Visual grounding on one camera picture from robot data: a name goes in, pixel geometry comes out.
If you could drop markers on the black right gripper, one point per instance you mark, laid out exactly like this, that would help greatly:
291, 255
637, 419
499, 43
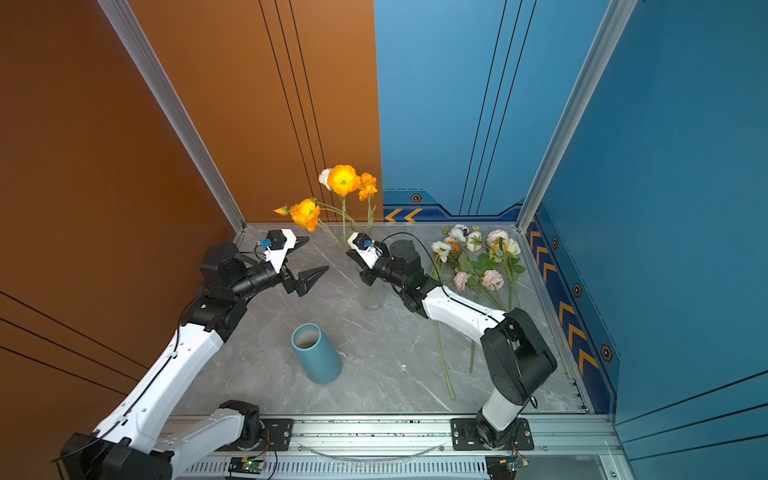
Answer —
368, 276

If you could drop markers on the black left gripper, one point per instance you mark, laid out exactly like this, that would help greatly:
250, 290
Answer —
301, 286

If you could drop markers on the orange poppy spray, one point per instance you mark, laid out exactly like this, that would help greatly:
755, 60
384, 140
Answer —
366, 193
307, 213

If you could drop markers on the white rose stem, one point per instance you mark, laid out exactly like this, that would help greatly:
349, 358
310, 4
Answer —
324, 178

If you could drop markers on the white ranunculus spray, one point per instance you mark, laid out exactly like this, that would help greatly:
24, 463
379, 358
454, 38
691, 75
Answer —
440, 250

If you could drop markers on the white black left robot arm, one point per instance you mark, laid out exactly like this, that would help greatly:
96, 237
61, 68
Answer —
127, 444

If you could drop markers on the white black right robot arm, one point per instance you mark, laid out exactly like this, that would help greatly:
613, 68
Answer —
518, 358

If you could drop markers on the clear ribbed glass vase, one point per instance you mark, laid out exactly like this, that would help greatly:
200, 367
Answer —
371, 297

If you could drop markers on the teal ceramic cylinder vase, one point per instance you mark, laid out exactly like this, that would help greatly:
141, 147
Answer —
316, 353

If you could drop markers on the pink rose stem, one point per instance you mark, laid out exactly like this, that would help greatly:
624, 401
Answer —
460, 280

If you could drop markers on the mixed flower bunch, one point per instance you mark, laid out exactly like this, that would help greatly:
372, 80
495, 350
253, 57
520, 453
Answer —
474, 253

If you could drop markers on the pink carnation stem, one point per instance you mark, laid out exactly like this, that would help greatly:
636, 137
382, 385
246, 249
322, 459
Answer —
492, 280

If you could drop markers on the left green circuit board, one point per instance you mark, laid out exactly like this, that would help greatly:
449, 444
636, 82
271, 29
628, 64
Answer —
246, 465

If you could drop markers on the green circuit board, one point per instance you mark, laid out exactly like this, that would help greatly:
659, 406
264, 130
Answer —
246, 465
505, 467

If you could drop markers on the right green circuit board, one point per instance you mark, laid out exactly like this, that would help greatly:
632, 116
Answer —
505, 467

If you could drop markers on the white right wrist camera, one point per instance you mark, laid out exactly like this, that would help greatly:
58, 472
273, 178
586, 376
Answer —
366, 251

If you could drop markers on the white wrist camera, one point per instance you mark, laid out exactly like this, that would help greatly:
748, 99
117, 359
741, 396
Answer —
276, 246
366, 251

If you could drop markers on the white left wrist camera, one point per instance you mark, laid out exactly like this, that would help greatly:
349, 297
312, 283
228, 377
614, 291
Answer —
276, 246

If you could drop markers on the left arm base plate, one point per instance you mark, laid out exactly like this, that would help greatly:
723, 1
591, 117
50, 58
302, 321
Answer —
265, 434

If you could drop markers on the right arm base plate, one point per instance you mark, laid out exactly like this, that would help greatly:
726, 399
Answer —
468, 433

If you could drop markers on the left aluminium corner post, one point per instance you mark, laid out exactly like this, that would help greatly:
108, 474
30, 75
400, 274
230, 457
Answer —
126, 25

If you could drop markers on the aluminium corner post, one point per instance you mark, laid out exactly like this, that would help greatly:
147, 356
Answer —
126, 25
610, 30

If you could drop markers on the aluminium front rail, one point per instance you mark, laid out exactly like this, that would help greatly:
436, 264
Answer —
388, 435

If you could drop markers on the right aluminium corner post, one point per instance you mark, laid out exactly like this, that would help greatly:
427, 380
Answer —
610, 30

